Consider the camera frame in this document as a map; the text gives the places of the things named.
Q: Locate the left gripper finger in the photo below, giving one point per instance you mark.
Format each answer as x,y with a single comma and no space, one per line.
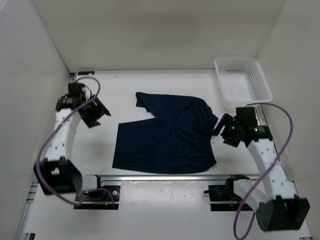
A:
101,109
90,122

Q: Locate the white plastic mesh basket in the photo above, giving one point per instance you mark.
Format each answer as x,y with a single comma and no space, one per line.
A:
242,81

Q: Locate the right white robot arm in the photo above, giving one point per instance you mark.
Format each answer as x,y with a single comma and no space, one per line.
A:
273,198

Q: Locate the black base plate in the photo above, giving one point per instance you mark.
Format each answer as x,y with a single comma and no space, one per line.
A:
104,198
221,199

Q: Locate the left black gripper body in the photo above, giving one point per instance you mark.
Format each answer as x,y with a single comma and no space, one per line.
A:
88,109

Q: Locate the black label strip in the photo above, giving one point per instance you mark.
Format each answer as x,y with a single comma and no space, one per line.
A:
86,73

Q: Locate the aluminium front rail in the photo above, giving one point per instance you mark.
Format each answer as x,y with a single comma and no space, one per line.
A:
135,178

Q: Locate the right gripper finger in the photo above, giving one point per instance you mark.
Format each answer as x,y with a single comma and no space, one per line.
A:
231,141
225,121

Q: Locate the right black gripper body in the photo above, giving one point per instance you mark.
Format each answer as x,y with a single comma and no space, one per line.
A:
231,129

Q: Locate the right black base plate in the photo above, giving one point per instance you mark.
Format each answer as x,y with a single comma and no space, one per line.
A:
221,199

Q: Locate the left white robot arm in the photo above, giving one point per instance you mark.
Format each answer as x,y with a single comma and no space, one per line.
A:
53,168

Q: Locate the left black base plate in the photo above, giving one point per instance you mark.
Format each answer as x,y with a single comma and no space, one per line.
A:
104,198

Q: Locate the navy blue shorts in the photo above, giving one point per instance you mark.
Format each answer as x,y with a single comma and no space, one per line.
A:
177,140

